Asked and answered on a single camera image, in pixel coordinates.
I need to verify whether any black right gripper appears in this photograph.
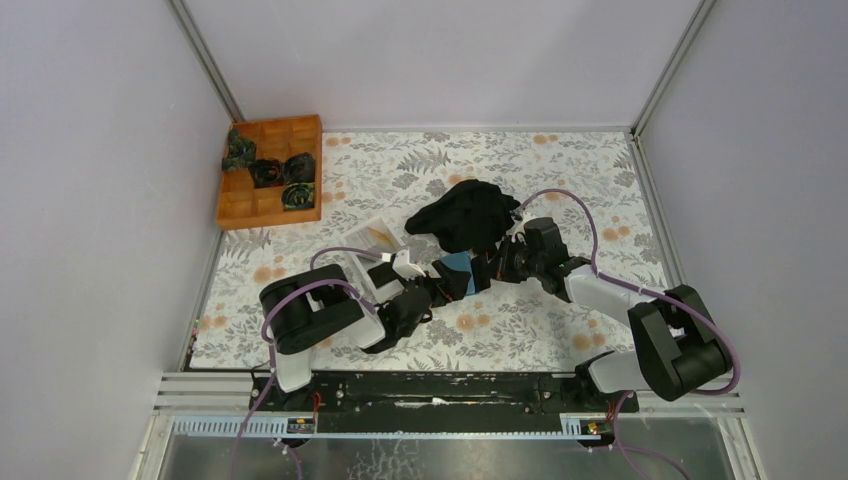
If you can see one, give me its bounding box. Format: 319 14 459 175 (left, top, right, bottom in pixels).
481 236 544 285

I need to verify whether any black card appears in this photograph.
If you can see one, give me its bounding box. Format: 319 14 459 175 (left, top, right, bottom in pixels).
367 262 399 289

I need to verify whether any blue leather card holder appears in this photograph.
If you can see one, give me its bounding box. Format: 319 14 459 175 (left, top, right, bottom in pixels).
441 252 492 296

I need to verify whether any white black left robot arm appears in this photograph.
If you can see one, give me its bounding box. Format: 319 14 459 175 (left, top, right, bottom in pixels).
259 253 474 411

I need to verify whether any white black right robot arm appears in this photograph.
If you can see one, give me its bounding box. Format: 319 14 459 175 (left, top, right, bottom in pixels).
471 217 734 412

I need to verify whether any stack of credit cards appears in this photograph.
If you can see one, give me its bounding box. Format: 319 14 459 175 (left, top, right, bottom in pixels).
352 226 398 251

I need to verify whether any white plastic card box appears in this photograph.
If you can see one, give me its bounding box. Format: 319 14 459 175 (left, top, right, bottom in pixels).
341 216 409 303

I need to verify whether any floral patterned table mat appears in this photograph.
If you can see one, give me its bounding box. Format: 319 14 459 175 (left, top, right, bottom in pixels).
188 132 668 372

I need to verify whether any black crumpled cloth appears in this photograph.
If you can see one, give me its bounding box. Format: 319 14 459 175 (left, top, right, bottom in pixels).
404 180 520 254

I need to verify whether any dark rolled sock bottom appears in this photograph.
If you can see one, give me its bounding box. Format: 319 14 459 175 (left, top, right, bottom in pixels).
281 182 315 211

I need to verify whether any dark rolled sock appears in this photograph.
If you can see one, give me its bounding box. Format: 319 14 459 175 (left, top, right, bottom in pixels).
281 182 315 211
282 152 316 185
221 128 257 172
248 158 284 189

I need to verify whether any dark rolled sock right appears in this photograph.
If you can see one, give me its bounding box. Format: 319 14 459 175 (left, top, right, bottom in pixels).
282 152 316 185

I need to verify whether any dark rolled sock middle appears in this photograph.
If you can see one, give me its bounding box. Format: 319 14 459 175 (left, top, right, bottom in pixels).
248 158 284 189

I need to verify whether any wooden compartment tray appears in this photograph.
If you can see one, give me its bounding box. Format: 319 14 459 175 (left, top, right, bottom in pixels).
216 115 323 230

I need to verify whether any dark rolled sock top left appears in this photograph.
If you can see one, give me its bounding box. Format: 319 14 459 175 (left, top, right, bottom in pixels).
221 128 257 172

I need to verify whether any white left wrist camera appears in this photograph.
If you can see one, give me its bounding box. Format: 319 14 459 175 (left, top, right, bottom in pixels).
381 248 427 279

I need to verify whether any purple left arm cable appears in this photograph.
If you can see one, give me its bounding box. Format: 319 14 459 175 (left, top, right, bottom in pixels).
228 246 399 480

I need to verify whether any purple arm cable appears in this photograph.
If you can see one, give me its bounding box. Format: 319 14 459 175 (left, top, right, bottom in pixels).
228 246 399 480
513 189 742 480

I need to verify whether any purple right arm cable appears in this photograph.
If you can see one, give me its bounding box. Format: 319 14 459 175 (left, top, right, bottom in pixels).
513 189 742 480

